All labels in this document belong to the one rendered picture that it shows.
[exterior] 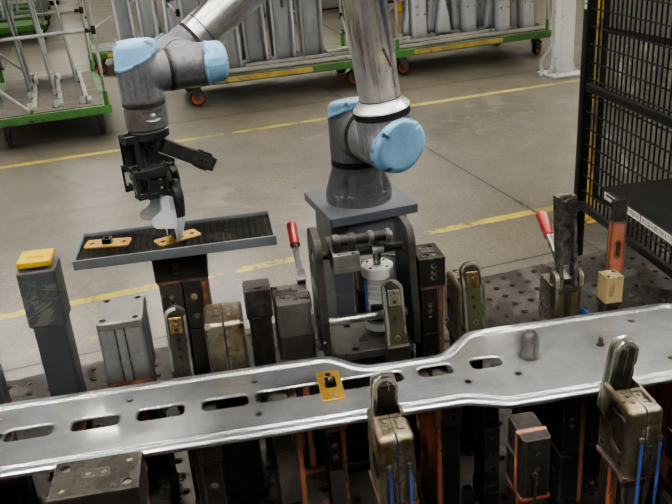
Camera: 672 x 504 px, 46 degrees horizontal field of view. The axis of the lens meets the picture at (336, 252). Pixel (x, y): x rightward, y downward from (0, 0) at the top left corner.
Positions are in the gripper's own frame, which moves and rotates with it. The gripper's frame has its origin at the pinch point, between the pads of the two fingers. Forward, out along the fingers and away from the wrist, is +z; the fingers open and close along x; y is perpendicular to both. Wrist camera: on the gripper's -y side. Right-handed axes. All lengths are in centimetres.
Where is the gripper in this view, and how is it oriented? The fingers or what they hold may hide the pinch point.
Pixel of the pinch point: (176, 230)
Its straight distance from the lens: 151.6
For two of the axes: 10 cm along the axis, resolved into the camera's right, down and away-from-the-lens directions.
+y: -8.2, 2.8, -4.9
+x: 5.6, 2.9, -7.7
